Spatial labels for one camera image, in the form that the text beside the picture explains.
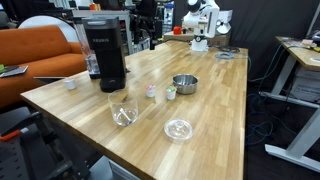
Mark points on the red-lidded coffee pod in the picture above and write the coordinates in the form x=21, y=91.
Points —
x=150, y=90

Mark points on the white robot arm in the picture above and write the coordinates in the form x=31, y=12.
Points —
x=201, y=17

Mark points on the clear glass cup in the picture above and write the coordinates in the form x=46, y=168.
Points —
x=124, y=106

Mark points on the green-lidded coffee pod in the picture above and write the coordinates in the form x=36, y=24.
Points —
x=171, y=92

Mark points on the stainless steel bowl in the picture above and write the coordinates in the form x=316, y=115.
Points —
x=185, y=83

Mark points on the clear glass lid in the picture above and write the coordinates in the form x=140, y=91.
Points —
x=178, y=130

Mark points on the grey tape roll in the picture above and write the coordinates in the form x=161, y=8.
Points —
x=224, y=55

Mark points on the black Keurig coffee maker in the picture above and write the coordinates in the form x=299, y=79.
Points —
x=102, y=47

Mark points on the white coffee pod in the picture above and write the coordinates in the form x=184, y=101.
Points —
x=69, y=83

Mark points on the stacked white boxes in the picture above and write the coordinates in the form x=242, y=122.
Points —
x=223, y=22

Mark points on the orange sofa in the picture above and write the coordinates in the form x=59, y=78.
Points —
x=44, y=50

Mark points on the white-legged side desk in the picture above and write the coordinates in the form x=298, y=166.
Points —
x=310, y=133

